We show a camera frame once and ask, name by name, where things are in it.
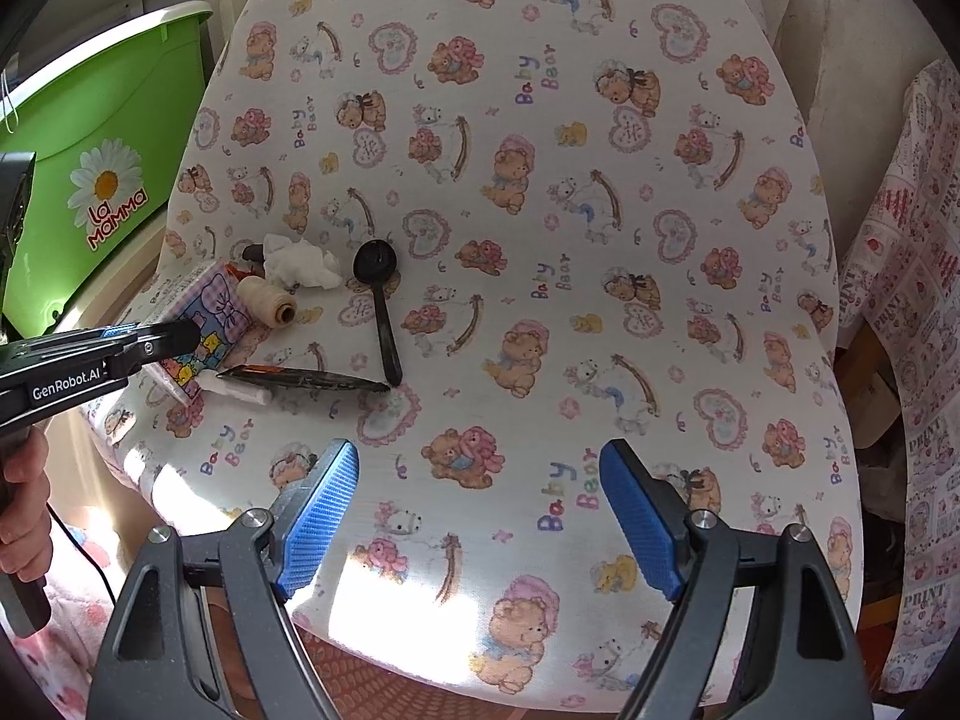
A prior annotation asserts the white cabinet side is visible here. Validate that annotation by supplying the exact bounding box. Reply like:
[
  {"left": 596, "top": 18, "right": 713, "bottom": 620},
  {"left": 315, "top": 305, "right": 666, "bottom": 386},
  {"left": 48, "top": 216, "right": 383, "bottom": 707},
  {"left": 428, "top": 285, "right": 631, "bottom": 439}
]
[{"left": 775, "top": 0, "right": 947, "bottom": 255}]

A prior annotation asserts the black plastic spoon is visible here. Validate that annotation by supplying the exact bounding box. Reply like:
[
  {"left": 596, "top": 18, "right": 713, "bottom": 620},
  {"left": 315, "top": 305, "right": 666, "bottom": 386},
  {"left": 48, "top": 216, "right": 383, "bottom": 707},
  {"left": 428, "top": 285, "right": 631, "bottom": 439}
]
[{"left": 353, "top": 239, "right": 402, "bottom": 387}]

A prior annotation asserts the pink print tablecloth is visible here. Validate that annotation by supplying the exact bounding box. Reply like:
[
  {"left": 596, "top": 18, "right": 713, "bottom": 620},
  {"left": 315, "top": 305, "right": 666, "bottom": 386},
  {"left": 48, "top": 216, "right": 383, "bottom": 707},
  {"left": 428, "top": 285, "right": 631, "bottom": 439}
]
[{"left": 839, "top": 60, "right": 958, "bottom": 692}]

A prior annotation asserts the green plastic storage box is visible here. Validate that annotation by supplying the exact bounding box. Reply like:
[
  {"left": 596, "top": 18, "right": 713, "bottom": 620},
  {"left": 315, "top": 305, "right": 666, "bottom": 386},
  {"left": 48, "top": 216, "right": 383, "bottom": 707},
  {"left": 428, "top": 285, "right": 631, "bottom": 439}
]
[{"left": 2, "top": 0, "right": 212, "bottom": 337}]

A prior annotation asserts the colourful checkered small packet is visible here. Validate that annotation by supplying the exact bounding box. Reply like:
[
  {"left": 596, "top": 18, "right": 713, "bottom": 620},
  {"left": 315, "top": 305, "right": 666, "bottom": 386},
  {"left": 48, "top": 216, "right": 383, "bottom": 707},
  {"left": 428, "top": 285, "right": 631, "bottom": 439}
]
[{"left": 140, "top": 260, "right": 272, "bottom": 405}]

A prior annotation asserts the teddy bear print chair cover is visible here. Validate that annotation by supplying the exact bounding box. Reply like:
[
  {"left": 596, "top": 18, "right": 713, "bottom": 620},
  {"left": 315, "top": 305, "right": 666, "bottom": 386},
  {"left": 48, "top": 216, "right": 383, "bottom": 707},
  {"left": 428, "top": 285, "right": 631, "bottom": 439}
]
[{"left": 85, "top": 0, "right": 862, "bottom": 712}]

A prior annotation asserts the person's left hand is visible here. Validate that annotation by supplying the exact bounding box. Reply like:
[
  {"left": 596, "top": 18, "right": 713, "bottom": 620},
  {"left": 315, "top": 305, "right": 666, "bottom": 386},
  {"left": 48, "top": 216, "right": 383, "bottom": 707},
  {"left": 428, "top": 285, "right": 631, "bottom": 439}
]
[{"left": 0, "top": 427, "right": 52, "bottom": 582}]

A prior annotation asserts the pink plastic waste basket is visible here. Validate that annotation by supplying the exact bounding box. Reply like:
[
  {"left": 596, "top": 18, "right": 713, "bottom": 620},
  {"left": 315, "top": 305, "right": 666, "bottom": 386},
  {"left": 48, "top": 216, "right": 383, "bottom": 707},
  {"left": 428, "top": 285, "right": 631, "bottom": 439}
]
[{"left": 206, "top": 589, "right": 610, "bottom": 718}]

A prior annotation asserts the beige thread spool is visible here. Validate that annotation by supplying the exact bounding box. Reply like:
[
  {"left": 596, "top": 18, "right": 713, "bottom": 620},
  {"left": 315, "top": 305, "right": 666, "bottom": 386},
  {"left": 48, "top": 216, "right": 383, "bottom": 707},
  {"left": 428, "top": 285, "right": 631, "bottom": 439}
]
[{"left": 236, "top": 277, "right": 298, "bottom": 328}]

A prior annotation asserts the dark snack wrapper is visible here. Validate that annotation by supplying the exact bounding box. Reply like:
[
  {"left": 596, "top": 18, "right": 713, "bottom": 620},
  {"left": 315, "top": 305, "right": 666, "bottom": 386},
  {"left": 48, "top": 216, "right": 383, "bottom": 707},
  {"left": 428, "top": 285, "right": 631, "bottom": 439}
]
[{"left": 217, "top": 364, "right": 391, "bottom": 394}]

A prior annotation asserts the crumpled white tissue on chair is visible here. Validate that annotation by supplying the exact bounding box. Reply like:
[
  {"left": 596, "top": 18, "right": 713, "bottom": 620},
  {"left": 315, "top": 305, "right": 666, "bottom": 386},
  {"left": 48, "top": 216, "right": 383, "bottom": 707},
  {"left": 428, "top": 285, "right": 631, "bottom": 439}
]
[{"left": 262, "top": 234, "right": 343, "bottom": 289}]

